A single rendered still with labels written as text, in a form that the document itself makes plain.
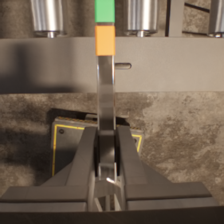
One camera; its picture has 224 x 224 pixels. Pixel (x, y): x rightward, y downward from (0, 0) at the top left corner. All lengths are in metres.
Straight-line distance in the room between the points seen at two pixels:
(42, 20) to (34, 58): 0.29
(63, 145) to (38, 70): 1.06
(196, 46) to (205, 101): 1.45
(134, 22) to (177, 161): 1.57
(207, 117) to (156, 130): 0.51
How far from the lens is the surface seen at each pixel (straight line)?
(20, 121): 1.74
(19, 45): 0.31
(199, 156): 1.97
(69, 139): 1.29
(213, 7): 0.70
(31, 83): 0.31
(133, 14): 0.56
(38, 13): 0.59
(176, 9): 0.74
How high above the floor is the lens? 1.44
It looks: 73 degrees down
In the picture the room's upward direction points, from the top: 174 degrees clockwise
